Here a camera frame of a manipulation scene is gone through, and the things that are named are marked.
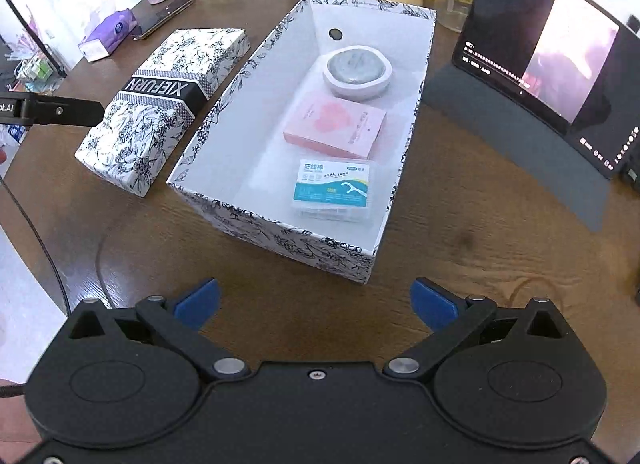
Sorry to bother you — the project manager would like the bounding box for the pink heart card box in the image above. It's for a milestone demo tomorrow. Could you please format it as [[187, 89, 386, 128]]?
[[283, 93, 386, 159]]

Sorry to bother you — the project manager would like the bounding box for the black tablet with stand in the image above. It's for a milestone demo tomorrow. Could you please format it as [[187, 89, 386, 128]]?
[[423, 0, 639, 231]]

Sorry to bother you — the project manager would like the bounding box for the dental floss pick box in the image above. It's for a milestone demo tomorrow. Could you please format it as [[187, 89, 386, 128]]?
[[292, 159, 372, 223]]

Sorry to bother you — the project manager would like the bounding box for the round white grey tin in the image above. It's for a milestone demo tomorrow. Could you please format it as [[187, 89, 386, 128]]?
[[322, 45, 393, 102]]

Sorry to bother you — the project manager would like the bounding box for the floral box lid XIEFURN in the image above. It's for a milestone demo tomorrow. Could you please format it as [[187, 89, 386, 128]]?
[[75, 28, 250, 197]]

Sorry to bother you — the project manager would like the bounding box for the open floral white box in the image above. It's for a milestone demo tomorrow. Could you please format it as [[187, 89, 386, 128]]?
[[168, 0, 436, 283]]

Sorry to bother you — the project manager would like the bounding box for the purple tissue pack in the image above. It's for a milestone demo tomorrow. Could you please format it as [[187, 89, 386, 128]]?
[[78, 9, 137, 62]]

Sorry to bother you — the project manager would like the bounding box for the black smartphone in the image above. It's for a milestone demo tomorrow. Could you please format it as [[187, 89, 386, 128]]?
[[130, 0, 193, 41]]

